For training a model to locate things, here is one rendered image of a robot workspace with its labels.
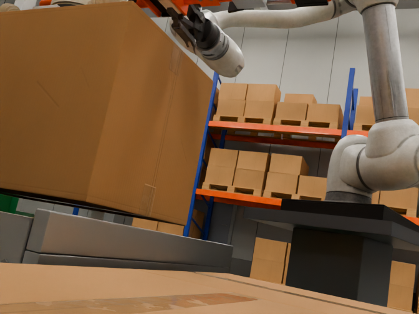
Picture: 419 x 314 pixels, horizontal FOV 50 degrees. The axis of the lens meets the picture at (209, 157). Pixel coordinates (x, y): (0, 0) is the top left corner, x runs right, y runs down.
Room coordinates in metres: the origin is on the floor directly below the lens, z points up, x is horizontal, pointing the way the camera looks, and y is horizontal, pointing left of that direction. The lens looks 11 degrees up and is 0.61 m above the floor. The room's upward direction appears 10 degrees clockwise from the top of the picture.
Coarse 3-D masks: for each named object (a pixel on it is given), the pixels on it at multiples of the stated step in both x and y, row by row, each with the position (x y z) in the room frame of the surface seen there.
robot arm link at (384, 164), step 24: (360, 0) 1.29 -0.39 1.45; (384, 0) 1.26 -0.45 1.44; (384, 24) 1.27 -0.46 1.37; (384, 48) 1.28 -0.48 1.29; (384, 72) 1.29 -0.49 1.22; (384, 96) 1.30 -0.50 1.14; (384, 120) 1.32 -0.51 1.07; (408, 120) 1.29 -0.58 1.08; (384, 144) 1.30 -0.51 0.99; (408, 144) 1.25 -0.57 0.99; (360, 168) 1.40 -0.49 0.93; (384, 168) 1.31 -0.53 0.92; (408, 168) 1.25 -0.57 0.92
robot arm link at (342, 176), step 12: (348, 144) 1.48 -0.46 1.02; (360, 144) 1.46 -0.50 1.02; (336, 156) 1.50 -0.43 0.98; (348, 156) 1.45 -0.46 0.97; (336, 168) 1.49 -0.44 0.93; (348, 168) 1.45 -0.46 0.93; (336, 180) 1.49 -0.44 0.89; (348, 180) 1.45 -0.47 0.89; (360, 180) 1.42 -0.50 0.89; (348, 192) 1.46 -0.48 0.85; (360, 192) 1.46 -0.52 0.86; (372, 192) 1.47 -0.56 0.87
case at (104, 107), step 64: (0, 64) 0.94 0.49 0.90; (64, 64) 0.86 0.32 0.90; (128, 64) 0.82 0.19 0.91; (192, 64) 1.04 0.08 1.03; (0, 128) 0.91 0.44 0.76; (64, 128) 0.84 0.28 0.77; (128, 128) 0.86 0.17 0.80; (192, 128) 1.09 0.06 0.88; (0, 192) 1.16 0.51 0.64; (64, 192) 0.82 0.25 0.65; (128, 192) 0.91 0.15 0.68; (192, 192) 1.15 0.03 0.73
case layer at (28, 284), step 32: (0, 288) 0.35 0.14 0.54; (32, 288) 0.38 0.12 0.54; (64, 288) 0.41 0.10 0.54; (96, 288) 0.44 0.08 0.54; (128, 288) 0.49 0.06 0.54; (160, 288) 0.54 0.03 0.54; (192, 288) 0.60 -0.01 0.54; (224, 288) 0.69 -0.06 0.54; (256, 288) 0.79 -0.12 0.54; (288, 288) 0.94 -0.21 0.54
